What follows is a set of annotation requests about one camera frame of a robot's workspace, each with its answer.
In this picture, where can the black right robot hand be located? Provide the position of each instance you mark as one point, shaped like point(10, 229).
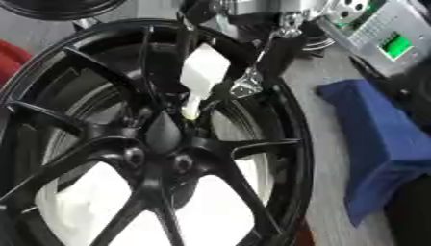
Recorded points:
point(283, 54)

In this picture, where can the white pin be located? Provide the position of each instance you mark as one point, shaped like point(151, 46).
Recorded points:
point(205, 68)

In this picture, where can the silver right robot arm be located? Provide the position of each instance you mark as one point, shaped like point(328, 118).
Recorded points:
point(387, 29)

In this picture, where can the black spoked wheel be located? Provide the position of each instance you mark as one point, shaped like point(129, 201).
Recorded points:
point(162, 150)

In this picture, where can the black round wheel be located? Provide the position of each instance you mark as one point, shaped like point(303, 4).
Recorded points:
point(61, 8)

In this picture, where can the blue cloth-covered block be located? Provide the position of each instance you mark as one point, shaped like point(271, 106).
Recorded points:
point(381, 141)

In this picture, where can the red object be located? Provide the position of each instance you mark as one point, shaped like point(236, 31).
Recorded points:
point(10, 61)

